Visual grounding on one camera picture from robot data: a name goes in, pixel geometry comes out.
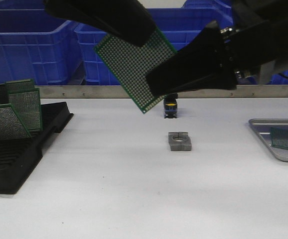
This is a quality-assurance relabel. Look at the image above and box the green circuit board rear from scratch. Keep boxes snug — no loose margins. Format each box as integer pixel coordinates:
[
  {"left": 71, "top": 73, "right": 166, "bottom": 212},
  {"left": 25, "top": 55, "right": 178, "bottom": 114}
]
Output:
[{"left": 8, "top": 88, "right": 42, "bottom": 132}]

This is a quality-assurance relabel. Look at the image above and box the blue plastic crate left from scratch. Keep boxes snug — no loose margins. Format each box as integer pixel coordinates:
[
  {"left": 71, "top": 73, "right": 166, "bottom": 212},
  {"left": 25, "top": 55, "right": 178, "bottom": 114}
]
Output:
[{"left": 0, "top": 9, "right": 82, "bottom": 86}]

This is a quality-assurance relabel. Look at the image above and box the black slotted board rack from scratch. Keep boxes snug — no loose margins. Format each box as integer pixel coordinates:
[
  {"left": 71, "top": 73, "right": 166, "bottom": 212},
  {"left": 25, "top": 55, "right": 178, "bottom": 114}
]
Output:
[{"left": 0, "top": 79, "right": 73, "bottom": 194}]

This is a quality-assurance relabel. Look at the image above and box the silver metal tray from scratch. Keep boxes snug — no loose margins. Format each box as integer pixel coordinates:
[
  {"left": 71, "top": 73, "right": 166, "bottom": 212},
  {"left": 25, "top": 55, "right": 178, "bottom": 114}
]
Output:
[{"left": 249, "top": 119, "right": 288, "bottom": 163}]

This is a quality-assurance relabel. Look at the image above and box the grey metal clamp block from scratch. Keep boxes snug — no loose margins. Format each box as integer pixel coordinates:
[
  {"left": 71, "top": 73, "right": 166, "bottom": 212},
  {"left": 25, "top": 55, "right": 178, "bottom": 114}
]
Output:
[{"left": 168, "top": 132, "right": 192, "bottom": 151}]

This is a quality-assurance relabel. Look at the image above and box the blue plastic crate centre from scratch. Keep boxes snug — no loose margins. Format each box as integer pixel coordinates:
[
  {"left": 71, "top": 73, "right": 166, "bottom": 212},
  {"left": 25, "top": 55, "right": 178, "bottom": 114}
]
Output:
[{"left": 75, "top": 6, "right": 233, "bottom": 86}]

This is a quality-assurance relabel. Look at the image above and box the red emergency stop button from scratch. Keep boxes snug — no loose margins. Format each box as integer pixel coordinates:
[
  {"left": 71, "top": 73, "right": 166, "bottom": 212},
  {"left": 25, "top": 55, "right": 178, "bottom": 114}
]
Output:
[{"left": 163, "top": 93, "right": 178, "bottom": 119}]

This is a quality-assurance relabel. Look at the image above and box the green circuit board front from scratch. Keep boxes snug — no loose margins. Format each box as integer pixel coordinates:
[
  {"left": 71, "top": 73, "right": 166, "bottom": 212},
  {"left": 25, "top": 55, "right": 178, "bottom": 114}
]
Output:
[{"left": 94, "top": 28, "right": 177, "bottom": 114}]

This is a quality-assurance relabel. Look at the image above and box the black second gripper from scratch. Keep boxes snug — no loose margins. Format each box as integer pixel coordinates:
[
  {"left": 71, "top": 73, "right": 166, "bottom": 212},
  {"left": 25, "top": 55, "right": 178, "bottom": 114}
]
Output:
[{"left": 145, "top": 0, "right": 288, "bottom": 97}]

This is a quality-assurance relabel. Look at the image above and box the metal table edge rail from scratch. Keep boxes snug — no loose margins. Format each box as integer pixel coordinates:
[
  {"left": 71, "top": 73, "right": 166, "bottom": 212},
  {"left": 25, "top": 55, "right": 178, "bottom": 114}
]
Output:
[{"left": 38, "top": 85, "right": 288, "bottom": 99}]

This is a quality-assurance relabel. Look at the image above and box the green perforated circuit board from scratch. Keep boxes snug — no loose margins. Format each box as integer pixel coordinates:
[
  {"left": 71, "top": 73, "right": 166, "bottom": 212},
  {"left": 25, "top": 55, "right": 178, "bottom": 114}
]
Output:
[{"left": 270, "top": 127, "right": 288, "bottom": 150}]

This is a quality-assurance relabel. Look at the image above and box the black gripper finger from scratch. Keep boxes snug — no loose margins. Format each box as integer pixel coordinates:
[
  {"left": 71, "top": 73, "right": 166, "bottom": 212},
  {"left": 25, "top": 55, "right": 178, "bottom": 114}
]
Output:
[{"left": 43, "top": 0, "right": 156, "bottom": 47}]

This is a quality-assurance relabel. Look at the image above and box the green circuit board middle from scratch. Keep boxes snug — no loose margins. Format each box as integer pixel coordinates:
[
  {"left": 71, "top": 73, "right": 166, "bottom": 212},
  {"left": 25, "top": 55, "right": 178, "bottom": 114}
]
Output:
[{"left": 0, "top": 104, "right": 31, "bottom": 140}]

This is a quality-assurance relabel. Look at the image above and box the blue crate back right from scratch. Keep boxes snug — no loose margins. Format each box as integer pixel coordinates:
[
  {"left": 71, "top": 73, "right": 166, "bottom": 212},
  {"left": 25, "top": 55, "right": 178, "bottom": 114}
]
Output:
[{"left": 181, "top": 0, "right": 232, "bottom": 10}]

